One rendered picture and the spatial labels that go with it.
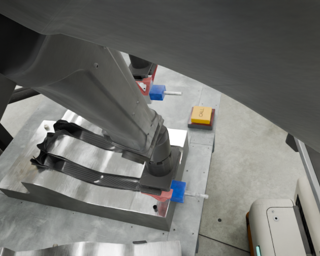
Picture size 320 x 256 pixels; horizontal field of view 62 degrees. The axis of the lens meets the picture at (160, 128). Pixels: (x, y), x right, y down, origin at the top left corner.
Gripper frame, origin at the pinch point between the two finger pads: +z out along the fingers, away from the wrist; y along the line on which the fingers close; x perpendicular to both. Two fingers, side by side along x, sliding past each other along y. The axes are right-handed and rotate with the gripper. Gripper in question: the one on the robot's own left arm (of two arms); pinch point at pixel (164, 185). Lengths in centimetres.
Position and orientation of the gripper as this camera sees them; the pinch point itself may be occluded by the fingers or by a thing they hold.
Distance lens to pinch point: 65.1
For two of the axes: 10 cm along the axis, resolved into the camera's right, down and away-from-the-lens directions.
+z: 1.2, 6.5, 7.5
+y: -2.5, 7.6, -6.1
